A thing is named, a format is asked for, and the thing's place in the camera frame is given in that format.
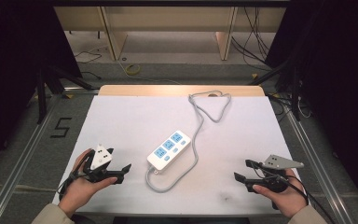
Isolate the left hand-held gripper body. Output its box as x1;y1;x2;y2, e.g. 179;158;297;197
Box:
82;143;114;184

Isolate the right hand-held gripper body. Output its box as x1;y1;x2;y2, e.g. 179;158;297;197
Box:
254;154;306;194

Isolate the person's right hand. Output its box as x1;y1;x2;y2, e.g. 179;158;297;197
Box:
253;168;309;219

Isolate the person's left hand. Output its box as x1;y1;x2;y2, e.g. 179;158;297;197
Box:
58;148;118;218

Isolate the white table cover sheet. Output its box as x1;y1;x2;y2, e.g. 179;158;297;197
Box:
52;94;296;217

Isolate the white power strip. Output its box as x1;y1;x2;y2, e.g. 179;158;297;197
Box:
145;130;192;175

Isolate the black metal stand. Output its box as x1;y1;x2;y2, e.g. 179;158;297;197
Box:
34;64;96;125
247;58;303;122

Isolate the yellow tape roll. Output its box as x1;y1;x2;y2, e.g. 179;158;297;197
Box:
125;63;142;77

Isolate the dark curtain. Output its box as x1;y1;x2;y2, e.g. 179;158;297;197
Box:
264;0;358;216
0;0;83;178

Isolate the light wooden desk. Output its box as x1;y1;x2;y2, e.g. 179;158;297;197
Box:
53;6;287;62

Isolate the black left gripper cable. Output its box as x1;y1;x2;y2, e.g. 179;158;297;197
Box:
57;151;93;201

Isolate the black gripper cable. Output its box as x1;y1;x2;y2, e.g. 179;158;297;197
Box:
279;173;337;224
57;151;93;201

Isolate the aluminium floor rail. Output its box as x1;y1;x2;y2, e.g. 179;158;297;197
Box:
0;92;63;224
283;106;357;224

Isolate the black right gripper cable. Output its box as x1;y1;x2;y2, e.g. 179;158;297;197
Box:
279;173;337;224

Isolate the grey power strip cable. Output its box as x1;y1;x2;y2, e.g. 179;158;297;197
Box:
145;90;232;194

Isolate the thin black floor cable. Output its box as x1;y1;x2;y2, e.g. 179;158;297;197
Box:
74;49;103;80

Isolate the bundle of black floor cables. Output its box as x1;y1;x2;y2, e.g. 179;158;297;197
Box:
230;6;275;71

